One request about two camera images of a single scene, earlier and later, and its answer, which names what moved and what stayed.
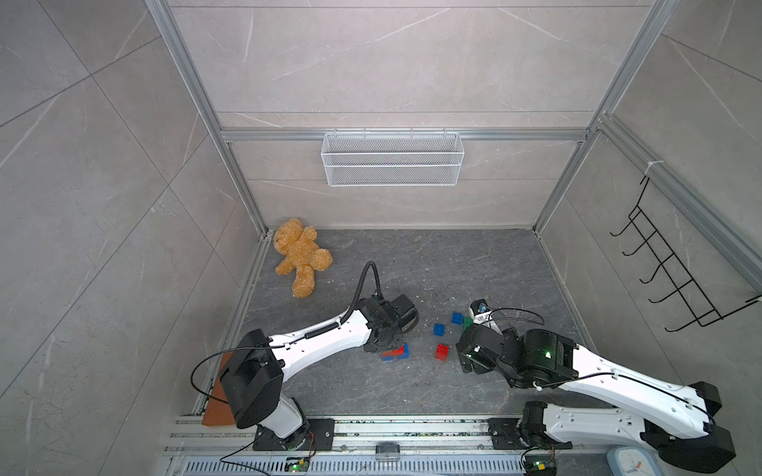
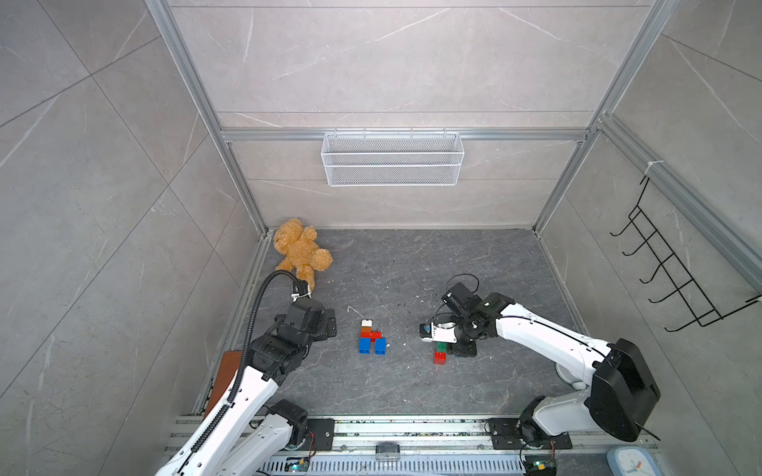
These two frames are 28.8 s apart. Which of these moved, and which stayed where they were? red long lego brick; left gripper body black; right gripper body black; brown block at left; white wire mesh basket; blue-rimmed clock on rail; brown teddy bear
Moved: left gripper body black; right gripper body black; red long lego brick
Stayed: brown block at left; white wire mesh basket; brown teddy bear; blue-rimmed clock on rail
